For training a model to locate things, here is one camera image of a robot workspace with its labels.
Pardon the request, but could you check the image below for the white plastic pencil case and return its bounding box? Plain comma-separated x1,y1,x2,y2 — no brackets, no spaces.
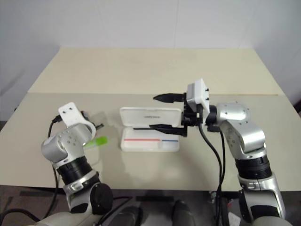
119,106,183,153

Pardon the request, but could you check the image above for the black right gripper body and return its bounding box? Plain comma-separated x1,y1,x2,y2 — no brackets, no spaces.
181,92,206,129

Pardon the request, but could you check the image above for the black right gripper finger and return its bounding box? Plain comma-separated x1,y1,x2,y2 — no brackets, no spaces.
153,93,184,104
149,124,188,137

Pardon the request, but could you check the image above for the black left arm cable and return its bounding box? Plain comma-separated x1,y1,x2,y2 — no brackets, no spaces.
0,114,62,223

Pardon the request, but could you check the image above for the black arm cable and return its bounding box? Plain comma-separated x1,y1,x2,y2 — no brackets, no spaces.
0,114,62,223
208,126,229,226
198,122,223,226

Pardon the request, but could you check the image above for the green marker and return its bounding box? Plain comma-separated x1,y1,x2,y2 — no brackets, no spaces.
84,136,108,149

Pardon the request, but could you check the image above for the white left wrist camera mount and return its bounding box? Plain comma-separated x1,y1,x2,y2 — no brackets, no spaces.
58,102,96,142

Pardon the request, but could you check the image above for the red marker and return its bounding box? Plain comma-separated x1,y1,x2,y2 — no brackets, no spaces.
124,138,161,143

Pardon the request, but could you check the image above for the dark grey rounded shape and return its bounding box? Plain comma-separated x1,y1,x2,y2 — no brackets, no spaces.
116,206,143,226
173,200,196,226

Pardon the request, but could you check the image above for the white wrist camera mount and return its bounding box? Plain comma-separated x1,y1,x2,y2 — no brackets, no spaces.
187,77,211,117
58,102,96,142

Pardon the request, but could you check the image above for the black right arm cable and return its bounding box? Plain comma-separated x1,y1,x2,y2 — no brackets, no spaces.
208,126,229,226
198,122,223,226

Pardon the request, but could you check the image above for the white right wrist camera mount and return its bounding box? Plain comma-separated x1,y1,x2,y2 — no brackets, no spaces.
187,77,211,117

